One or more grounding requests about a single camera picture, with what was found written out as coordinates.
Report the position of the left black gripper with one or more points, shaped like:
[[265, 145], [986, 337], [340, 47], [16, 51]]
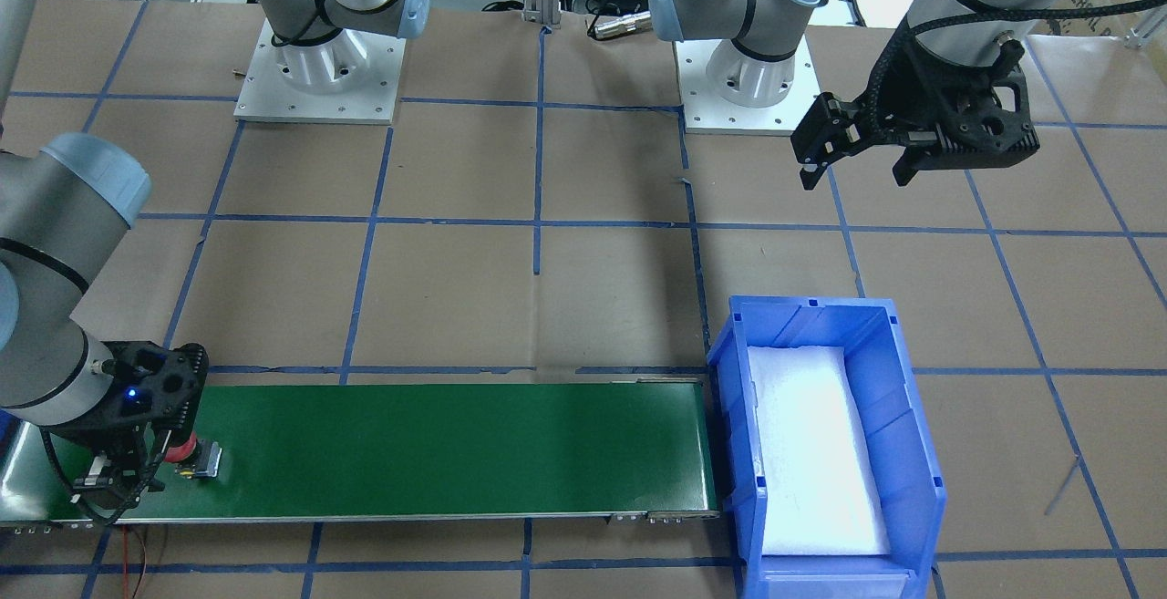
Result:
[[905, 93]]

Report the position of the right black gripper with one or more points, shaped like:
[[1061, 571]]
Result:
[[111, 469]]

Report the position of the red push button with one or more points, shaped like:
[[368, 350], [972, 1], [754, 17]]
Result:
[[197, 458]]

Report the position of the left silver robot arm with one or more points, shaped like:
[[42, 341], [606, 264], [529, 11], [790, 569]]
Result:
[[964, 32]]

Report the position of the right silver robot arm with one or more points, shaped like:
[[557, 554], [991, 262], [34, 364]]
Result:
[[66, 209]]

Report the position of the blue plastic bin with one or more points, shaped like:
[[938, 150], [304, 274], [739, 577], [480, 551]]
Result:
[[903, 459]]

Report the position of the white foam pad bin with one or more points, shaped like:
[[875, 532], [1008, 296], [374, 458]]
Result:
[[822, 496]]

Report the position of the green conveyor belt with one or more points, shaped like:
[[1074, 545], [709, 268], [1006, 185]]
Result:
[[446, 451]]

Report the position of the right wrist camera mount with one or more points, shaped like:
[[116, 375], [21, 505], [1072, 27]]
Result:
[[108, 486]]

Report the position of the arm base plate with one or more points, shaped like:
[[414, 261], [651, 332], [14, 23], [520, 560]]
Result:
[[725, 92], [352, 79]]

